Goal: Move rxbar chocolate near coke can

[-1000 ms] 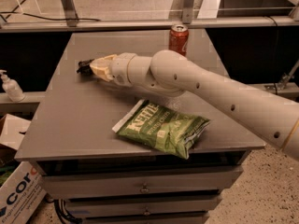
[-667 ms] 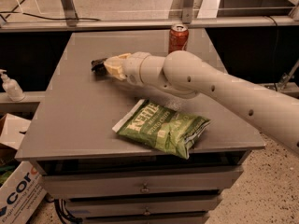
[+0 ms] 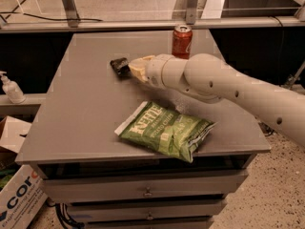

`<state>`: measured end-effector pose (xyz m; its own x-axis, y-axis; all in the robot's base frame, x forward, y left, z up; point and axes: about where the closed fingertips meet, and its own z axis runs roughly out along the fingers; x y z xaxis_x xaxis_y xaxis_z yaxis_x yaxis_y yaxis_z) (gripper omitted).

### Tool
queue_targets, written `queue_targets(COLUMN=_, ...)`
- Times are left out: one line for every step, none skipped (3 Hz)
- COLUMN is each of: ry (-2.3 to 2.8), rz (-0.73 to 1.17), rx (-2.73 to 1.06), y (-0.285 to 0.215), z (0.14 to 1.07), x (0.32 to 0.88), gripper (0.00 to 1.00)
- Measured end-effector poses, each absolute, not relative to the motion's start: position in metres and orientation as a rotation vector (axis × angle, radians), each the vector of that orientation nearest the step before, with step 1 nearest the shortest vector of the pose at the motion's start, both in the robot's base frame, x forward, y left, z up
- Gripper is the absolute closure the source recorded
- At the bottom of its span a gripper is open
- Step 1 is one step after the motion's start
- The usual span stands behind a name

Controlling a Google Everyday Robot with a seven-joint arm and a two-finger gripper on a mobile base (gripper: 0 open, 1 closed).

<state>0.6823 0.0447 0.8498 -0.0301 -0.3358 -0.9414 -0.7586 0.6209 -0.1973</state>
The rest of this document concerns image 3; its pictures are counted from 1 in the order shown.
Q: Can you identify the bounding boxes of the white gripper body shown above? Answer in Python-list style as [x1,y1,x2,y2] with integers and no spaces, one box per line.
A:
[145,54,174,88]

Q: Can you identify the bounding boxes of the black rxbar chocolate bar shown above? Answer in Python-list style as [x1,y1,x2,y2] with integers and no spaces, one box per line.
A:
[110,57,130,76]

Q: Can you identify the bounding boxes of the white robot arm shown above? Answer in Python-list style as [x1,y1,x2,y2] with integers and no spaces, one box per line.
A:
[129,53,305,147]

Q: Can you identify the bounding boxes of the red coke can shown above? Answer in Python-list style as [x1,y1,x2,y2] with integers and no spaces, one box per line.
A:
[172,25,193,59]

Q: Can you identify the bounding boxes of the green kettle chips bag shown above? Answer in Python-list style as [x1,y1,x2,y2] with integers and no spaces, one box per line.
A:
[114,101,215,163]

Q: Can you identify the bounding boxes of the white pump sanitizer bottle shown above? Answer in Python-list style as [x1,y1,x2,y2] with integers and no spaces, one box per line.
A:
[0,71,26,104]

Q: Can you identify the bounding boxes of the white cardboard box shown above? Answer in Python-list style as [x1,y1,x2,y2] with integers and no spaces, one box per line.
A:
[0,116,47,229]

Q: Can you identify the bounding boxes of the grey metal frame rail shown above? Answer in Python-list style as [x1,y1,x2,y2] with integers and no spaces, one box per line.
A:
[0,0,305,33]

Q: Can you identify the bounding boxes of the black floor cable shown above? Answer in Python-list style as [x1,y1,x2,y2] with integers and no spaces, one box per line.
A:
[0,0,104,25]

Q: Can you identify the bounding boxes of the black cables under cabinet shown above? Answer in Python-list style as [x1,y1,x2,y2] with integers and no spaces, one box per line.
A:
[54,203,86,229]

